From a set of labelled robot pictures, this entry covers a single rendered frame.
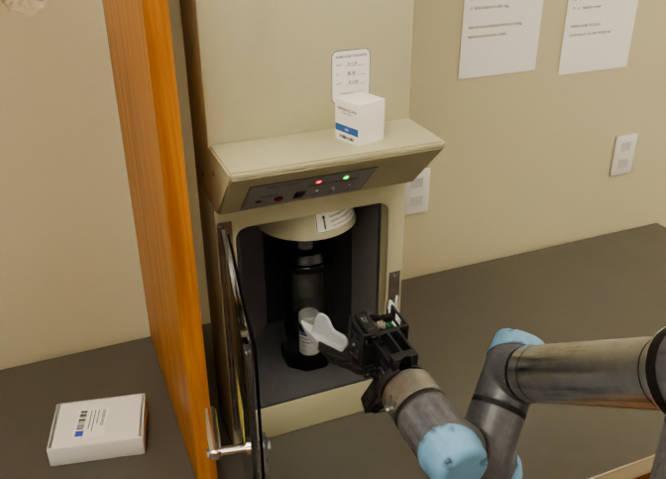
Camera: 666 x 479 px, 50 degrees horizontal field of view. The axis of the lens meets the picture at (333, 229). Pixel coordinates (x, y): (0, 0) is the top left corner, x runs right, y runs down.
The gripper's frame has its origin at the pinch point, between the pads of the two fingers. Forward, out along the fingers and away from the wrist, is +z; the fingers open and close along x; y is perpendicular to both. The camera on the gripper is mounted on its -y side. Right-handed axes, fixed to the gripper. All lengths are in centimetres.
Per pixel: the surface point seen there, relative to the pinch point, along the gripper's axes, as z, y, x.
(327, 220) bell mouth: 11.2, 10.8, -1.2
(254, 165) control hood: 0.5, 28.3, 14.0
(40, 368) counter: 43, -32, 49
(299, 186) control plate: 2.5, 22.8, 6.8
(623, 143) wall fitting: 50, -7, -102
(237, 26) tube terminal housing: 11.4, 43.6, 12.4
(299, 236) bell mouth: 11.1, 8.8, 3.7
